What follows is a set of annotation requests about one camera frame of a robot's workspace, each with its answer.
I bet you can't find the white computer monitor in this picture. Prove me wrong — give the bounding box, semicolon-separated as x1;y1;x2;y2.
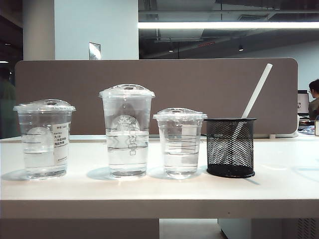
297;92;309;115

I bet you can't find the black mesh pen holder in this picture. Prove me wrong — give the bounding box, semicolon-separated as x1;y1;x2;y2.
203;118;257;178

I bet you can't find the white drinking straw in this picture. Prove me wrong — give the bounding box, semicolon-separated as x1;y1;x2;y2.
222;63;273;162

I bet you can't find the long white ceiling light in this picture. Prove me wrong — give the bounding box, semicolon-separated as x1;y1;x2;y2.
138;21;319;30

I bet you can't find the small clear plastic cup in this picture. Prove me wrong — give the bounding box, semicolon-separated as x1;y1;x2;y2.
152;107;208;180

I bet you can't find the brown desk divider panel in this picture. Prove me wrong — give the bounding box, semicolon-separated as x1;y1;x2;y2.
14;58;299;136

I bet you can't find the clear cup with white label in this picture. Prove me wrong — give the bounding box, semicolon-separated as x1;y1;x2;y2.
13;99;76;180

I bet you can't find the tall clear plastic cup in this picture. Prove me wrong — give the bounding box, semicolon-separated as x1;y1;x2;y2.
98;84;156;180

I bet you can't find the seated person with dark hair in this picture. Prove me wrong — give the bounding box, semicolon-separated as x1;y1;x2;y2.
308;79;319;120

